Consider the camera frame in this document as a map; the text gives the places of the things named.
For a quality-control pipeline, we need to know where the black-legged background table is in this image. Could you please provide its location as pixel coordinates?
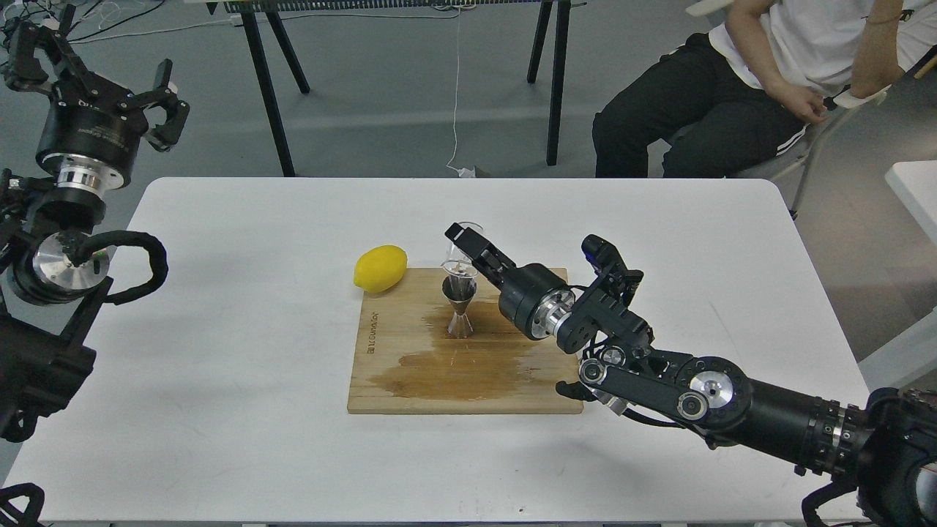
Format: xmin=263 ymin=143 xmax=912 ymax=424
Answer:
xmin=206 ymin=0 xmax=588 ymax=178

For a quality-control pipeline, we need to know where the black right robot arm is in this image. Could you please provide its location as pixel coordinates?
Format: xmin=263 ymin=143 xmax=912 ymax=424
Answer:
xmin=446 ymin=223 xmax=936 ymax=526

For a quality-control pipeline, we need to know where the cable bundle on floor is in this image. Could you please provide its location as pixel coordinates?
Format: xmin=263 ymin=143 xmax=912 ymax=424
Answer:
xmin=0 ymin=0 xmax=169 ymax=70

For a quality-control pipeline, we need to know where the steel jigger measuring cup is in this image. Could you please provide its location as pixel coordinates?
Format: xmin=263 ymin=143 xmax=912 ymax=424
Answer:
xmin=441 ymin=276 xmax=477 ymax=338

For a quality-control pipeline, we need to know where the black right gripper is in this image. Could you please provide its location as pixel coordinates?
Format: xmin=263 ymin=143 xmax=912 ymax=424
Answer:
xmin=445 ymin=223 xmax=572 ymax=340

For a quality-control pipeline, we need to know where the clear glass cup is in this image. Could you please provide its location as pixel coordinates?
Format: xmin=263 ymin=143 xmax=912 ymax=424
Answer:
xmin=441 ymin=242 xmax=478 ymax=279

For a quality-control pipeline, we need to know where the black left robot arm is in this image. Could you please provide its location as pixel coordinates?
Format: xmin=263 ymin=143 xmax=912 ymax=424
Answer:
xmin=2 ymin=1 xmax=190 ymax=444

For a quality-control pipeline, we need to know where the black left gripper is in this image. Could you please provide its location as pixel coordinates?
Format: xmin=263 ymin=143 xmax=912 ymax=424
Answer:
xmin=1 ymin=4 xmax=191 ymax=202

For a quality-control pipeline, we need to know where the wooden cutting board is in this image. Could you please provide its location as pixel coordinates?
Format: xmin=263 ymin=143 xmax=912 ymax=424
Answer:
xmin=347 ymin=268 xmax=583 ymax=416

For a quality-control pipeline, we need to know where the yellow lemon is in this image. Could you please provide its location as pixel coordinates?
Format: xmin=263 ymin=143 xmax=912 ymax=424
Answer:
xmin=354 ymin=244 xmax=408 ymax=294

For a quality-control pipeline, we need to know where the grey chair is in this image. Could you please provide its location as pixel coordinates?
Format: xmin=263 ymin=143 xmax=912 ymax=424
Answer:
xmin=662 ymin=70 xmax=937 ymax=220

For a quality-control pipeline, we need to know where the white hanging cable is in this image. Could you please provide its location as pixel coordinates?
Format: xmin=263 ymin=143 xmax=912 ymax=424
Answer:
xmin=447 ymin=6 xmax=477 ymax=178

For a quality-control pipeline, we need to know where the seated person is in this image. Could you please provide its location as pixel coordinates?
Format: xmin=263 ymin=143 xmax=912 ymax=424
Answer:
xmin=591 ymin=1 xmax=936 ymax=178

